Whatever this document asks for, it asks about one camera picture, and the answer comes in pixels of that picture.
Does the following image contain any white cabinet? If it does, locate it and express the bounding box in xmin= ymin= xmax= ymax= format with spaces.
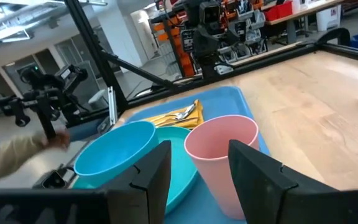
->
xmin=315 ymin=4 xmax=343 ymax=32

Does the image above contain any black background robot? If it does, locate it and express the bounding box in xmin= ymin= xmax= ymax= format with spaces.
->
xmin=181 ymin=0 xmax=233 ymax=78

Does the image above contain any metal spoon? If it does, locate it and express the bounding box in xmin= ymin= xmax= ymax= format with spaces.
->
xmin=163 ymin=102 xmax=197 ymax=121

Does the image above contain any wooden workbench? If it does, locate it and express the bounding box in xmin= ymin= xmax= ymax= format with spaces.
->
xmin=264 ymin=0 xmax=345 ymax=44

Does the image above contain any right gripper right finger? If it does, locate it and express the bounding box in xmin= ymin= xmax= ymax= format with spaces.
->
xmin=227 ymin=139 xmax=338 ymax=224

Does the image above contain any blue plastic bowl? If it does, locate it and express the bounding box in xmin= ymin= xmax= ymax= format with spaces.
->
xmin=73 ymin=120 xmax=160 ymax=187

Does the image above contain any person's forearm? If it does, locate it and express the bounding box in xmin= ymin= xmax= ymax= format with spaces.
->
xmin=0 ymin=133 xmax=50 ymax=187

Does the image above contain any orange shelving rack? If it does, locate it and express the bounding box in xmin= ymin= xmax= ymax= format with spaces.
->
xmin=152 ymin=14 xmax=196 ymax=78

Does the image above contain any black diagonal frame brace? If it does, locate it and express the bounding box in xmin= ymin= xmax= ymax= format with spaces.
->
xmin=99 ymin=51 xmax=177 ymax=91

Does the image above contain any metal fork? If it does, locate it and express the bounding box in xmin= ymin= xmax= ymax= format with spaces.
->
xmin=149 ymin=112 xmax=185 ymax=126

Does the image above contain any yellow cloth napkin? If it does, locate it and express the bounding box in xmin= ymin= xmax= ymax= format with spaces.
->
xmin=144 ymin=99 xmax=205 ymax=130

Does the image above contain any aluminium bracket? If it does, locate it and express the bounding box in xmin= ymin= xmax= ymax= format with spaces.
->
xmin=106 ymin=86 xmax=119 ymax=126

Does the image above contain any black frame post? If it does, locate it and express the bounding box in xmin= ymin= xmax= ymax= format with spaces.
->
xmin=63 ymin=0 xmax=129 ymax=114

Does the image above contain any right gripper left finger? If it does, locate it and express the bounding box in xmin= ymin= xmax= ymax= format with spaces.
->
xmin=104 ymin=139 xmax=173 ymax=224

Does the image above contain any black table frame rail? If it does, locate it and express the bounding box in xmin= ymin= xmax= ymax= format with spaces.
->
xmin=126 ymin=42 xmax=358 ymax=108

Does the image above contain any red storage bin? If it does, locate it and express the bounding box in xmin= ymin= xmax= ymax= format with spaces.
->
xmin=264 ymin=1 xmax=293 ymax=22

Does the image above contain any pink plastic cup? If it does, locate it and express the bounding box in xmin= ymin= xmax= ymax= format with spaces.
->
xmin=183 ymin=114 xmax=260 ymax=220

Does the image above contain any teal plastic plate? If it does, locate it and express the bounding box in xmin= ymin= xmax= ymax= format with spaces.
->
xmin=72 ymin=126 xmax=200 ymax=215

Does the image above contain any blue plastic tray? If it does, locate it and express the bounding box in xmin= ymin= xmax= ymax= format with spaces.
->
xmin=124 ymin=86 xmax=272 ymax=224

